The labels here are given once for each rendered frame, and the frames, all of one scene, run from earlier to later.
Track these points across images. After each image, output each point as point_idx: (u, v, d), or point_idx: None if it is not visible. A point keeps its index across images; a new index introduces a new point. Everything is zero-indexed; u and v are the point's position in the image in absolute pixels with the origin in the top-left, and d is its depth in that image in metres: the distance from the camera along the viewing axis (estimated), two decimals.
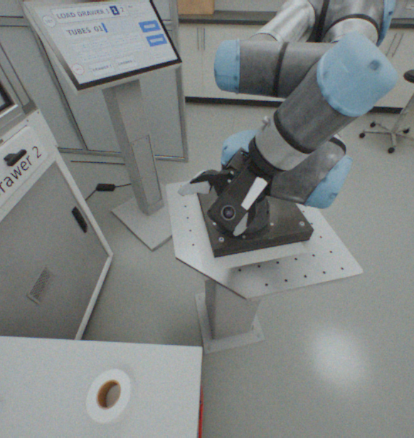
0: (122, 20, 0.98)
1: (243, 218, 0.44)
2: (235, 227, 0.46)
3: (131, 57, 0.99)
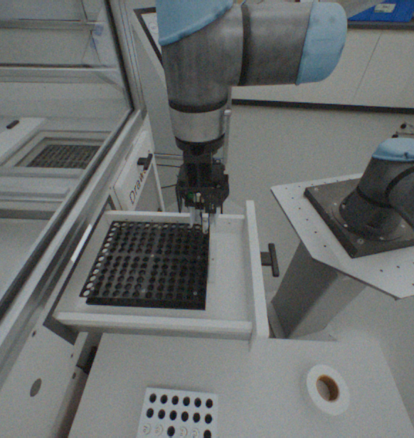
0: None
1: None
2: None
3: None
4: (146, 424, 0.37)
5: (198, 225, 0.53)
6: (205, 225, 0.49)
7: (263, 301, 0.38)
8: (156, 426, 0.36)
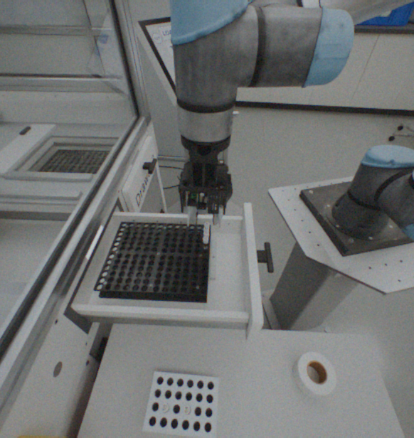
0: None
1: None
2: None
3: None
4: (208, 237, 0.55)
5: (200, 225, 0.57)
6: (206, 232, 0.55)
7: (259, 294, 0.42)
8: (163, 404, 0.41)
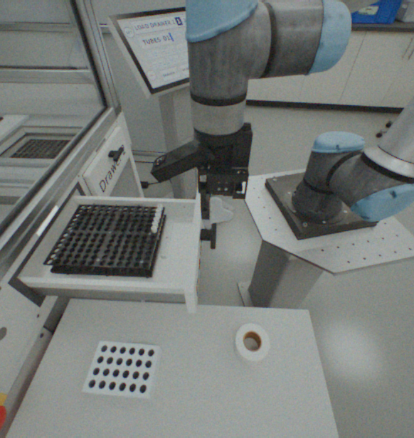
0: (185, 30, 1.07)
1: None
2: None
3: None
4: (160, 217, 0.57)
5: (155, 207, 0.60)
6: (158, 212, 0.58)
7: (194, 265, 0.45)
8: (155, 226, 0.54)
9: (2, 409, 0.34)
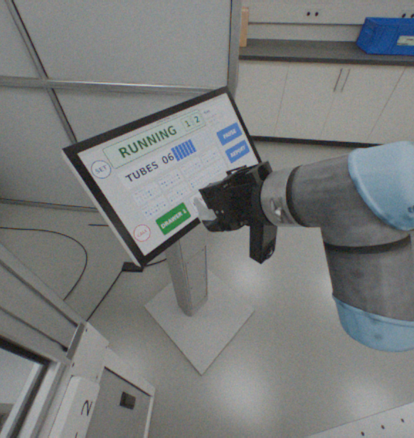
0: (197, 136, 0.66)
1: None
2: None
3: None
4: None
5: None
6: None
7: None
8: None
9: None
